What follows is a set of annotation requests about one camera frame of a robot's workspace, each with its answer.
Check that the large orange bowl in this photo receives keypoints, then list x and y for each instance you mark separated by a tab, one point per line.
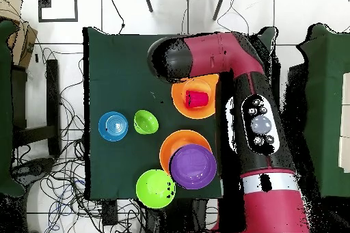
180	101
169	145

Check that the red cup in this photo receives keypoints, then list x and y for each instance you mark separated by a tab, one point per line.
197	99

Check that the small green bowl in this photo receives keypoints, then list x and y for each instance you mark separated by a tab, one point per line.
146	121

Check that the purple bowl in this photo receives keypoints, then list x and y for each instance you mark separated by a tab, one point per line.
193	166

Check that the large green bowl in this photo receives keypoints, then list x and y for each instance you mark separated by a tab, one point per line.
154	189

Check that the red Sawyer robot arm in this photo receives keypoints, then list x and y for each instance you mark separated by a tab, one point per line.
259	134

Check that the white box stack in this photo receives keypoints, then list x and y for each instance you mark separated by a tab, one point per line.
346	93

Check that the blue bowl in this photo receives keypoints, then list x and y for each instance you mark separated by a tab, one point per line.
113	126

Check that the dark green table cloth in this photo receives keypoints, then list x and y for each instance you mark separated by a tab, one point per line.
123	66

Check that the black power strip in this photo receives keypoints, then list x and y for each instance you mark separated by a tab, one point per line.
109	214

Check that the black tripod leg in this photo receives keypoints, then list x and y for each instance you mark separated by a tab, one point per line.
219	4
147	0

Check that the dark green covered table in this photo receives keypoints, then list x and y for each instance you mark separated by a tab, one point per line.
325	93
5	107

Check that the cardboard box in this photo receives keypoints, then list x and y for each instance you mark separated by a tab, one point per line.
24	44

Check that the black metal stand frame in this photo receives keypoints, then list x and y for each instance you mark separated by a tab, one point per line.
53	93

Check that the black pedestal foot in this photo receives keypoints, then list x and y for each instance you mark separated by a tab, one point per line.
35	167

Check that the black floor frame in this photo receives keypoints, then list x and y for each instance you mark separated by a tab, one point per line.
44	0

